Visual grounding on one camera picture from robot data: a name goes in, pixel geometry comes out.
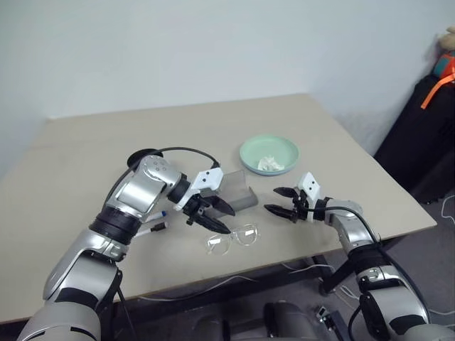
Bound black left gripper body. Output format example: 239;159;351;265
182;195;218;227

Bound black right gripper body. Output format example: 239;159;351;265
289;190;311;224

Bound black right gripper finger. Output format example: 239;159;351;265
273;187;303;200
263;203;296;223

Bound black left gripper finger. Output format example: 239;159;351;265
209;195;237;216
193;212;232;235

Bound grey glasses case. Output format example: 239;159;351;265
216;170;259;212

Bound clear frame glasses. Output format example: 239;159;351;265
204;222;262;257

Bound white marker black cap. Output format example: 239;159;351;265
134;221;169;239

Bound black plastic cup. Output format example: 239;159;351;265
127;148;165;171

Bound crumpled white tissue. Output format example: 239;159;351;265
256;155;286;173

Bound light green plate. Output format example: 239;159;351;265
238;133;301;176

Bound black suitcase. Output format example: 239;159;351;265
373;72;455;205

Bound beige stuffed toy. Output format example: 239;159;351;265
435;26;455;77

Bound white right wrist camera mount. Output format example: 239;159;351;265
296;171;323;223

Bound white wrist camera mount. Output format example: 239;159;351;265
173;168;225;212
296;171;323;223

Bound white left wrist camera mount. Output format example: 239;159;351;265
173;168;225;212

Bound long white floor cable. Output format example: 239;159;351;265
134;261;330;303

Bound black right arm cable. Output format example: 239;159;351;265
318;205;433;341

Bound black metal table frame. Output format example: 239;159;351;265
113;237;395;320

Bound small metal bracket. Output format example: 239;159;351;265
315;306;338;328

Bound thin white looped cable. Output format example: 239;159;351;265
439;193;455;228

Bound orange strap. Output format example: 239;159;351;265
420;67;455;110

